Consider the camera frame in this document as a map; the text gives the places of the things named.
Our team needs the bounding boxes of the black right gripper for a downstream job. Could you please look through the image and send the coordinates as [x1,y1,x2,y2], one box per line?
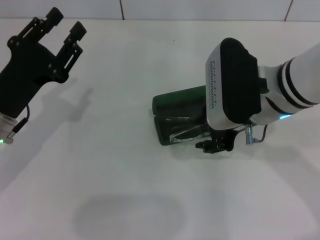
[195,129,236,154]

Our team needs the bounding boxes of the gripper cable with plug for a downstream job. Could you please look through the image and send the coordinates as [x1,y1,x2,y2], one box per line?
[244,124,269,146]
[6,104,31,145]

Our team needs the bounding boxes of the green glasses case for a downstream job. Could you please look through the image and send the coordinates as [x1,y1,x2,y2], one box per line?
[151,84,213,147]

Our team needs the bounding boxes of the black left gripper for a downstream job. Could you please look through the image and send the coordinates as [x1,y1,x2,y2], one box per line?
[0,6,88,119]

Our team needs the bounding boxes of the left gripper cable with plug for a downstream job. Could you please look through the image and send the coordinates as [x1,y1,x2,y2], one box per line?
[6,104,31,145]

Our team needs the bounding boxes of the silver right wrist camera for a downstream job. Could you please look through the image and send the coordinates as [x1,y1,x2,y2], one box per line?
[204,37,267,132]

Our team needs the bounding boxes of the clear white glasses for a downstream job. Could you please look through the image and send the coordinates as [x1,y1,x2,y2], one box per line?
[164,116,211,145]

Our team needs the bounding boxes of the right gripper cable with plug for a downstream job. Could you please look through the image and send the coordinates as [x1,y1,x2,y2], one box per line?
[244,124,269,146]

